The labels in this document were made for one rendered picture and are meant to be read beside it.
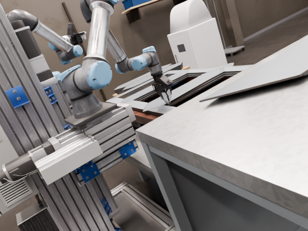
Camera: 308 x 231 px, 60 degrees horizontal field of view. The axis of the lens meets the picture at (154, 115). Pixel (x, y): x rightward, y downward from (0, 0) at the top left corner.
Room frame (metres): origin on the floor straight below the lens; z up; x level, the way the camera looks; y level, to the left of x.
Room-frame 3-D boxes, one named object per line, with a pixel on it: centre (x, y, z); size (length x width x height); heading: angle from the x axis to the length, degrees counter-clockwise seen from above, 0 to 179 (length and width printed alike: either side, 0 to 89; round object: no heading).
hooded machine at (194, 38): (5.29, -1.26, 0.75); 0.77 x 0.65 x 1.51; 118
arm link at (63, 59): (2.04, 0.45, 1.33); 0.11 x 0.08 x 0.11; 52
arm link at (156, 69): (1.60, -0.11, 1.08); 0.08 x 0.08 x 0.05
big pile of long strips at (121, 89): (2.85, -0.10, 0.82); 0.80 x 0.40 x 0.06; 114
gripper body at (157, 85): (1.61, -0.11, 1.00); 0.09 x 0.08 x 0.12; 24
